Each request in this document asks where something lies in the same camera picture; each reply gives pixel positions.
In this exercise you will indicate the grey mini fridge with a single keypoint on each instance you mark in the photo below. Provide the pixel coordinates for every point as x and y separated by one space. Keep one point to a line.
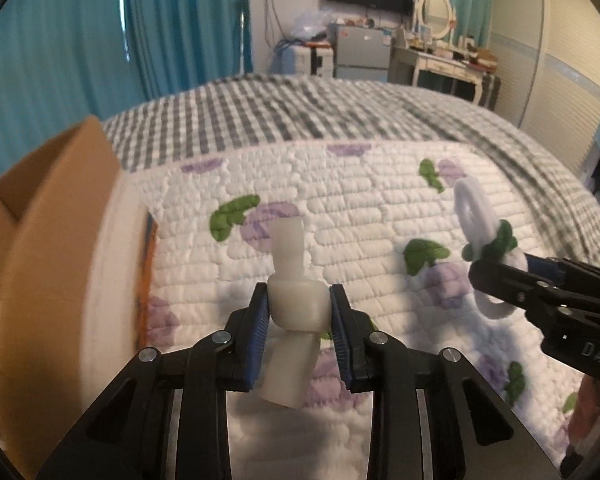
361 53

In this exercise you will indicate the cream louvred wardrobe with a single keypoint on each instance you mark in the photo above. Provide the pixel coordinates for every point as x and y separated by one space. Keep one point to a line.
549 65

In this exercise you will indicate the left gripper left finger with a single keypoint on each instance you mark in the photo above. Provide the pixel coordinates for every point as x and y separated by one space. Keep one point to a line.
124 433

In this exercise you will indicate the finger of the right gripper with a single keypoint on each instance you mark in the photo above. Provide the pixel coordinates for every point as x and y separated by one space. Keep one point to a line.
567 274
501 290

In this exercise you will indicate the white storage cabinet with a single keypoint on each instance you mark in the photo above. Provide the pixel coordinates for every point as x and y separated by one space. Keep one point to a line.
300 59

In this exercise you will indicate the white dressing table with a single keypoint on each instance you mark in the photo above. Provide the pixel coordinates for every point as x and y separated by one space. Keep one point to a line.
406 66

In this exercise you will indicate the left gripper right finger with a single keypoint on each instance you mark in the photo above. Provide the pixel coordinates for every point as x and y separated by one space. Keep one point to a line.
434 415

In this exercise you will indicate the brown cardboard box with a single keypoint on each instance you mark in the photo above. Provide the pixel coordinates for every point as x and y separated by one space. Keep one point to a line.
76 247

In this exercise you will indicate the white oval mirror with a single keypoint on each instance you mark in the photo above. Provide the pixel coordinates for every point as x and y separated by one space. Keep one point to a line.
435 19

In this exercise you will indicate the white floral quilt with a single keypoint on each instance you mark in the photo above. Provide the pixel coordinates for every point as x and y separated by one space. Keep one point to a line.
378 219

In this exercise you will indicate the white green knotted sock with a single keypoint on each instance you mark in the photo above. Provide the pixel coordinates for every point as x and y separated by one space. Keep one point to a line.
487 235

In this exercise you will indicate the right hand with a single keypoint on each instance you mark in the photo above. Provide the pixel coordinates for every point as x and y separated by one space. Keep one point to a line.
584 426

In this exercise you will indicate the teal window curtain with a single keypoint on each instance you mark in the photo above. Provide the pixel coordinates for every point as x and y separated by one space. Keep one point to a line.
62 60

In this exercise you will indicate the cream knotted sock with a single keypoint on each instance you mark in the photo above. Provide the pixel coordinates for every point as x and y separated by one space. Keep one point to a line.
299 306

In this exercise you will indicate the grey checked bed sheet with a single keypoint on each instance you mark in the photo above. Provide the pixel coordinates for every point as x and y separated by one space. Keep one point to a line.
234 112

